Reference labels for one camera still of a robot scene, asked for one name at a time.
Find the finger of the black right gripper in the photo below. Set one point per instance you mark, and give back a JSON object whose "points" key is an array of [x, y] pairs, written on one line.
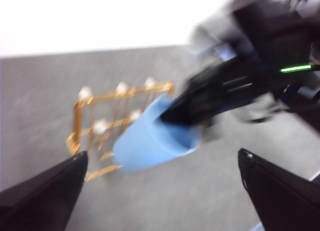
{"points": [[195, 98]]}

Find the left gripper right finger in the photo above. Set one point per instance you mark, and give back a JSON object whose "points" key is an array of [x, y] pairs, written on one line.
{"points": [[282, 198]]}

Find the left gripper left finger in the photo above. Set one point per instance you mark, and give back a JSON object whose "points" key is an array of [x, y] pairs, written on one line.
{"points": [[45, 198]]}

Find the blue ribbed plastic cup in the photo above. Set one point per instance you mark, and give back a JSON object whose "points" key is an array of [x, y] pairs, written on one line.
{"points": [[140, 146]]}

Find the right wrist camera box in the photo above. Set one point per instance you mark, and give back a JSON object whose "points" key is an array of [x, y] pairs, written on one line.
{"points": [[212, 36]]}

